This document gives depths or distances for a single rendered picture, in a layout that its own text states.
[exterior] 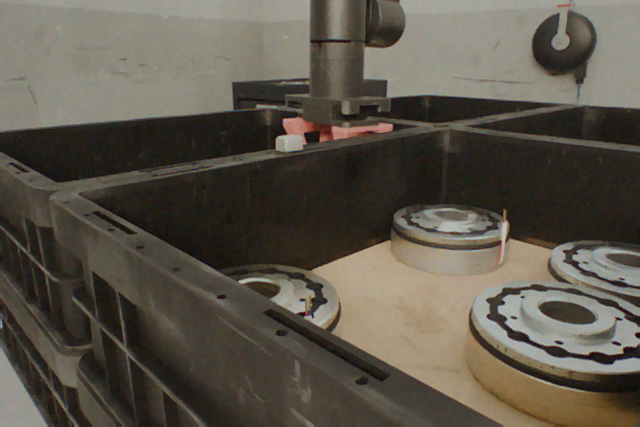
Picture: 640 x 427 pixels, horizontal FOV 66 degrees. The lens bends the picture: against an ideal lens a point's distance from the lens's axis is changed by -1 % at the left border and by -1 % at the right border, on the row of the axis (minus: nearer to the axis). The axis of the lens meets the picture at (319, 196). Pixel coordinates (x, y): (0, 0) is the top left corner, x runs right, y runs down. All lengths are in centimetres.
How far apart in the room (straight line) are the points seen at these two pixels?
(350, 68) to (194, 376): 37
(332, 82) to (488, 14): 337
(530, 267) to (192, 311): 34
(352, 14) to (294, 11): 418
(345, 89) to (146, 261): 35
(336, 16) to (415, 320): 30
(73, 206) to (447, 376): 22
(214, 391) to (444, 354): 16
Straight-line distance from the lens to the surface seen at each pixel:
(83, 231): 26
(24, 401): 56
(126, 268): 22
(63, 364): 38
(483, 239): 43
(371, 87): 237
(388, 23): 58
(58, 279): 35
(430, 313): 37
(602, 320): 31
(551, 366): 27
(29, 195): 34
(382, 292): 39
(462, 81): 389
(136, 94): 401
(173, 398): 22
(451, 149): 54
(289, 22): 472
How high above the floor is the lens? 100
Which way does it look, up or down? 16 degrees down
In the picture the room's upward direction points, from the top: straight up
